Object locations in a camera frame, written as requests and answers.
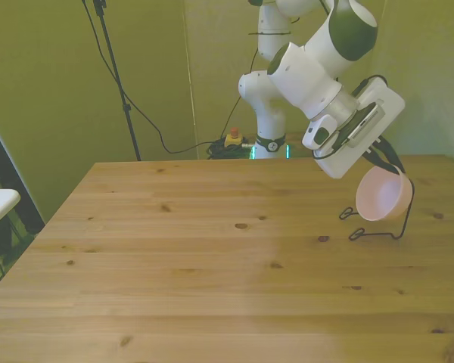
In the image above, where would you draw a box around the black tripod stand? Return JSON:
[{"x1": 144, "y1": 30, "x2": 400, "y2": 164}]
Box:
[{"x1": 92, "y1": 0, "x2": 142, "y2": 162}]

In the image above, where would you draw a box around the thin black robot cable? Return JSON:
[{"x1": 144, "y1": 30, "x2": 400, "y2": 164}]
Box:
[{"x1": 223, "y1": 45, "x2": 262, "y2": 139}]

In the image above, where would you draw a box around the black metal frame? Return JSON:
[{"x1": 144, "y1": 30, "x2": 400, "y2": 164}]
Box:
[{"x1": 0, "y1": 111, "x2": 47, "y2": 236}]

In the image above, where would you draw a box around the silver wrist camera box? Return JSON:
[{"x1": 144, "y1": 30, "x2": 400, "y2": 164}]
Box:
[{"x1": 337, "y1": 100, "x2": 387, "y2": 149}]

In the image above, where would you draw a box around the black coiled cable bundle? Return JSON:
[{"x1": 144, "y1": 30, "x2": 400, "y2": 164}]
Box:
[{"x1": 205, "y1": 137, "x2": 257, "y2": 160}]

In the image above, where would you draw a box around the pink plastic bowl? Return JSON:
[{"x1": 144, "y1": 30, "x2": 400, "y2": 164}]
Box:
[{"x1": 355, "y1": 166, "x2": 415, "y2": 222}]

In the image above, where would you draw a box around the black wire bowl rack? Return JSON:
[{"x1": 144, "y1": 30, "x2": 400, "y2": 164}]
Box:
[{"x1": 338, "y1": 176, "x2": 416, "y2": 242}]

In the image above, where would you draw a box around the yellow emergency stop button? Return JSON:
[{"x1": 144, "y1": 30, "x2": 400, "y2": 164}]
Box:
[{"x1": 224, "y1": 127, "x2": 244, "y2": 149}]

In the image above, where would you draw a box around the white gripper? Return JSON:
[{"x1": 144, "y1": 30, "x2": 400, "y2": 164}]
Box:
[{"x1": 312, "y1": 76, "x2": 407, "y2": 180}]

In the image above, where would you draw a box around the black tripod cable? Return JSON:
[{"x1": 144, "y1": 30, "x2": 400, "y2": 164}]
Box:
[{"x1": 80, "y1": 0, "x2": 213, "y2": 155}]

